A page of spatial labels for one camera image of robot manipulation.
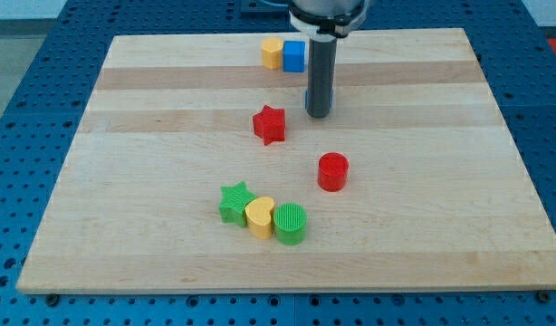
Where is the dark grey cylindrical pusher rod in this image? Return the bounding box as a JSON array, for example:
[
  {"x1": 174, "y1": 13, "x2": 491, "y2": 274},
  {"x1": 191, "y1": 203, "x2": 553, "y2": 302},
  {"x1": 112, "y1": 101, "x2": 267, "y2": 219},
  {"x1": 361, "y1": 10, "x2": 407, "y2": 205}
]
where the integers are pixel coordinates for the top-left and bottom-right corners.
[{"x1": 306, "y1": 39, "x2": 337, "y2": 119}]

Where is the blue triangle block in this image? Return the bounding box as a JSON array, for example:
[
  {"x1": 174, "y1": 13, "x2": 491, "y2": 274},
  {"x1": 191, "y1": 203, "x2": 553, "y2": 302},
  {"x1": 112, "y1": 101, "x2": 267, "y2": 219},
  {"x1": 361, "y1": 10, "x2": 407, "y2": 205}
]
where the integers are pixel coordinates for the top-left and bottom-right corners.
[{"x1": 304, "y1": 89, "x2": 334, "y2": 110}]

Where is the blue cube block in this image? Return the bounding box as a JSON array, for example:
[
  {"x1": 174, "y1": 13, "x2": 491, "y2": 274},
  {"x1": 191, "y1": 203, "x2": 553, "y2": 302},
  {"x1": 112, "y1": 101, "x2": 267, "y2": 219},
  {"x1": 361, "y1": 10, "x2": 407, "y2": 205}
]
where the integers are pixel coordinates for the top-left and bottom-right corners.
[{"x1": 283, "y1": 41, "x2": 305, "y2": 72}]

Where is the yellow hexagon block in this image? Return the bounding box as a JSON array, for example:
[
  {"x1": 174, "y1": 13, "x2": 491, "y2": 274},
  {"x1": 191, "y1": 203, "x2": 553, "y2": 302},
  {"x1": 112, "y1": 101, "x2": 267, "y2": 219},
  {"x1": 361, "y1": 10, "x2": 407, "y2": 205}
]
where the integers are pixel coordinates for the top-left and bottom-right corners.
[{"x1": 261, "y1": 37, "x2": 284, "y2": 70}]

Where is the red star block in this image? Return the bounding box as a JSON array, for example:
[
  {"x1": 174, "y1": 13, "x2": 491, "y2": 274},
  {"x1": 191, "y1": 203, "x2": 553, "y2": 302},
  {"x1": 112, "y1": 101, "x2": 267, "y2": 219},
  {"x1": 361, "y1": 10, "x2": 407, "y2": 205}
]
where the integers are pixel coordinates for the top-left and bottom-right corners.
[{"x1": 252, "y1": 105, "x2": 286, "y2": 146}]

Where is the red cylinder block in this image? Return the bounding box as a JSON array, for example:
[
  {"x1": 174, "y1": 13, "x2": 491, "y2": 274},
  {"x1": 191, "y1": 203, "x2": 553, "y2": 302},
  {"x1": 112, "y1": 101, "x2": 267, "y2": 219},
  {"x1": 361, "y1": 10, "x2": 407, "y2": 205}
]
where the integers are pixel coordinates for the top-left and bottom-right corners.
[{"x1": 317, "y1": 152, "x2": 350, "y2": 192}]

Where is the green cylinder block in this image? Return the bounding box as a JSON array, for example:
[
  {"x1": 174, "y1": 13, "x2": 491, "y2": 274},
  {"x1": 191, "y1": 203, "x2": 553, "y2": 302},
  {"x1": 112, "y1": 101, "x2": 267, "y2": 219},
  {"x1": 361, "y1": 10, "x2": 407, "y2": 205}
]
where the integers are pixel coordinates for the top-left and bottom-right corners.
[{"x1": 273, "y1": 203, "x2": 307, "y2": 245}]

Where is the green star block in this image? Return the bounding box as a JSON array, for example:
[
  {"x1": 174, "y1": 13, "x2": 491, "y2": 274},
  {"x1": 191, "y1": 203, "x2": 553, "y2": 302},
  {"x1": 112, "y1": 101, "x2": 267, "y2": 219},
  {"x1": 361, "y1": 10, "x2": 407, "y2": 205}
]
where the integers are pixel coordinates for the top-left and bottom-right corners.
[{"x1": 218, "y1": 181, "x2": 256, "y2": 227}]

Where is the yellow heart block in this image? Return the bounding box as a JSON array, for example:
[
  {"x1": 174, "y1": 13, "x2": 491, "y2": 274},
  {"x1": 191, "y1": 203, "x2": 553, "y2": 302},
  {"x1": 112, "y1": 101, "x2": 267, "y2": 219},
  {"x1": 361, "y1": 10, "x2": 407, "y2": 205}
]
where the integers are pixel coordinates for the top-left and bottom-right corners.
[{"x1": 244, "y1": 197, "x2": 275, "y2": 240}]

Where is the wooden board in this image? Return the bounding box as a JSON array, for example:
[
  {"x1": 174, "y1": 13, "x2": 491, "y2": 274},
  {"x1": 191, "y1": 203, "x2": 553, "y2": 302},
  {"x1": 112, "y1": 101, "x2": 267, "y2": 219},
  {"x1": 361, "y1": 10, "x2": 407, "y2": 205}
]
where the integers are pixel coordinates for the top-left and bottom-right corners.
[{"x1": 16, "y1": 28, "x2": 556, "y2": 294}]

